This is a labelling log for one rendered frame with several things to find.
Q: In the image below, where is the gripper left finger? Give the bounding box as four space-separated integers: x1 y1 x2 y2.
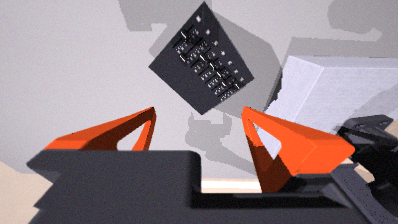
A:
44 107 157 150

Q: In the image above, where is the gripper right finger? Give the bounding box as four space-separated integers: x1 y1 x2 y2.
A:
241 106 355 192

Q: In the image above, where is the black lighting desk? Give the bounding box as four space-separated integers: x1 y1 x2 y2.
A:
148 1 255 116

